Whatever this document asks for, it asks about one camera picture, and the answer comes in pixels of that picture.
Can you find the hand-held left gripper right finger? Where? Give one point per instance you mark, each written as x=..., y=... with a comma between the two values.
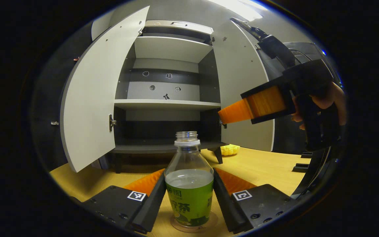
x=225, y=207

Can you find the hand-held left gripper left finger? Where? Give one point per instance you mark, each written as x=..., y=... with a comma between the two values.
x=150, y=210

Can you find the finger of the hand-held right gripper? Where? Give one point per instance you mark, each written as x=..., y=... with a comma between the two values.
x=265, y=102

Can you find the green label plastic bottle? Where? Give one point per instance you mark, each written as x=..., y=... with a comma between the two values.
x=189, y=197

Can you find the grey stickers white cabinet door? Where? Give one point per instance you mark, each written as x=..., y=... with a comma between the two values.
x=239, y=72

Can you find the checkered sticker white cabinet door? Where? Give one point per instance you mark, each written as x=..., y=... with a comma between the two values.
x=94, y=92

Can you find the metal door hinge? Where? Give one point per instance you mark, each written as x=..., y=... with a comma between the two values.
x=111, y=123
x=223, y=124

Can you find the white cabinet shelf board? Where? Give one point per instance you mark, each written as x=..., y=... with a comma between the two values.
x=169, y=47
x=166, y=104

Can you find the white cabinet drawer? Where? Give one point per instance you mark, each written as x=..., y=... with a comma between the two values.
x=163, y=23

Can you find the yellow corn toy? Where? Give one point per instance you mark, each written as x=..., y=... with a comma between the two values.
x=230, y=150

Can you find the long ceiling light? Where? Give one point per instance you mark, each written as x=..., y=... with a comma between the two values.
x=239, y=8

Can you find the black backdrop cloth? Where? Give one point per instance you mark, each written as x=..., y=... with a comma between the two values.
x=48, y=98

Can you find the black bracket foot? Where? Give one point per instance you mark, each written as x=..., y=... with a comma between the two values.
x=307, y=155
x=300, y=168

